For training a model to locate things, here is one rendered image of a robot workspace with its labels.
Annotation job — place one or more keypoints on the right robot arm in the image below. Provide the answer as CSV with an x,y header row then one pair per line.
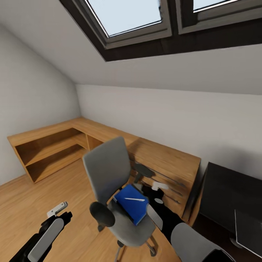
x,y
189,245

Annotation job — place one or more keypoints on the notebook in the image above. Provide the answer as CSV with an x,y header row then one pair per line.
x,y
248,232

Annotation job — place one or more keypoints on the swivel chair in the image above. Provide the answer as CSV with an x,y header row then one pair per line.
x,y
108,168

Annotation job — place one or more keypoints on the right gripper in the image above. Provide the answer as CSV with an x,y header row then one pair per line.
x,y
147,191

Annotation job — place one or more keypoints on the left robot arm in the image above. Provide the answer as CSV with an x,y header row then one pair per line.
x,y
39,245

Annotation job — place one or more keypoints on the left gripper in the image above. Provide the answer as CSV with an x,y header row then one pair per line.
x,y
66,217

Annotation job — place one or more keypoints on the desk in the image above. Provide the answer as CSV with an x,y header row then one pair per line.
x,y
225,191

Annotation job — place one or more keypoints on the folder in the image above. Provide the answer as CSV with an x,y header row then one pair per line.
x,y
134,209

